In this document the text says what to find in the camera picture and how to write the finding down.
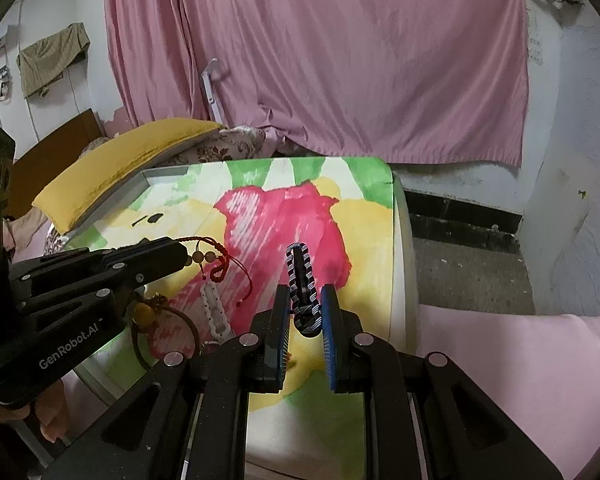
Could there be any person's left hand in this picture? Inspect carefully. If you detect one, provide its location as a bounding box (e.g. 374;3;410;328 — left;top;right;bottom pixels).
0;379;73;448

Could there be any colourful painted tray cloth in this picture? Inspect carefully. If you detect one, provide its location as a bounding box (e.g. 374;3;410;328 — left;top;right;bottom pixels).
70;156;396;480

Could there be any pink bed sheet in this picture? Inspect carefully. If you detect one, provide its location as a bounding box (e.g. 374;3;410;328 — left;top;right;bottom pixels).
30;305;600;480

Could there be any grey metal tray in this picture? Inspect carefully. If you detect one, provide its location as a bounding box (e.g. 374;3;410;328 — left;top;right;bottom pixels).
62;157;421;480

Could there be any white braided bracelet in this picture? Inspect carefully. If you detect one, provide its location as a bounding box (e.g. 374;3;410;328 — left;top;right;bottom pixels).
200;282;231;338

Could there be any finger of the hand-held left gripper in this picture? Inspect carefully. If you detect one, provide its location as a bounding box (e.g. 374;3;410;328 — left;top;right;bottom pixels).
14;281;148;347
9;236;190;302

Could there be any black striped hair tie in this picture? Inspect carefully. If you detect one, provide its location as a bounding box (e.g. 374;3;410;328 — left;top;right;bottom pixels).
285;242;323;338

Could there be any red string bead bracelet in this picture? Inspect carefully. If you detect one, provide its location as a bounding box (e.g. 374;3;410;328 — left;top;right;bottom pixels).
172;236;255;307

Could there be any brown floral satin pillow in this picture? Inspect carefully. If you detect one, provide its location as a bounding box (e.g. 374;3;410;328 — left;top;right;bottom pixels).
170;125;291;166

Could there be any brown hair tie yellow bead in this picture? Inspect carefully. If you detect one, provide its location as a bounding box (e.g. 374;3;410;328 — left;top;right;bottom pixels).
130;295;202;361

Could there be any olive hanging cloth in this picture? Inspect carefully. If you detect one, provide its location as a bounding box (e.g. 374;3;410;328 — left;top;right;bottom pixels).
17;22;91;99

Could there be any wooden headboard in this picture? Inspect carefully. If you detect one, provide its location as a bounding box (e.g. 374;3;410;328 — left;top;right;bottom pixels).
2;108;106;218

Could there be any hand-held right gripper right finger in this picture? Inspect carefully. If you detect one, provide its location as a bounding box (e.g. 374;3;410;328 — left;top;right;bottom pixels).
321;284;563;480

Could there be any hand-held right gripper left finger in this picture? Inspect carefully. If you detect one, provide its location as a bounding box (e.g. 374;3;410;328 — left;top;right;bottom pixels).
42;284;291;480

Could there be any pink curtain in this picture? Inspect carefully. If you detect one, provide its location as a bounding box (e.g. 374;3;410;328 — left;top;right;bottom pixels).
104;0;530;168

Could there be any white window handle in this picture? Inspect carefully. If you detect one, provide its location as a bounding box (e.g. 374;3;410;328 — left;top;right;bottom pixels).
200;58;227;123

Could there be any pale floral pillow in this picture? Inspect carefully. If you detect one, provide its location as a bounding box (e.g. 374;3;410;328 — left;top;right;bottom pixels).
77;136;108;157

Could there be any yellow cushion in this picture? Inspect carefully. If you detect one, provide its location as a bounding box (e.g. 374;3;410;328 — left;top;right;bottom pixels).
32;118;226;233

